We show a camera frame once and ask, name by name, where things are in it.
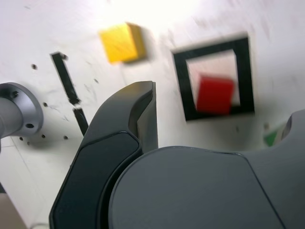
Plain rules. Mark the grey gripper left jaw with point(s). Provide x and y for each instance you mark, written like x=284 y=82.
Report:
x=100 y=155

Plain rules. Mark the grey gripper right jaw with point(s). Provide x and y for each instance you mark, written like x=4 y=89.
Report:
x=190 y=190

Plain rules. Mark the black tape square outline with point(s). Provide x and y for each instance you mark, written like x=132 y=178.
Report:
x=181 y=83

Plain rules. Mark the red cube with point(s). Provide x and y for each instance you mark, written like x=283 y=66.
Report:
x=214 y=95

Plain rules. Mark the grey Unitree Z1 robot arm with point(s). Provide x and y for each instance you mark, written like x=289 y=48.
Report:
x=14 y=107

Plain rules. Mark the black tape strip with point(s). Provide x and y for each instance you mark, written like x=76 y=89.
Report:
x=64 y=74

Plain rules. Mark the yellow cube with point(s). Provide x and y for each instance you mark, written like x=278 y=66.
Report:
x=121 y=43

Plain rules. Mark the green cube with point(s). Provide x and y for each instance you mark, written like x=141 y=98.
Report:
x=270 y=139

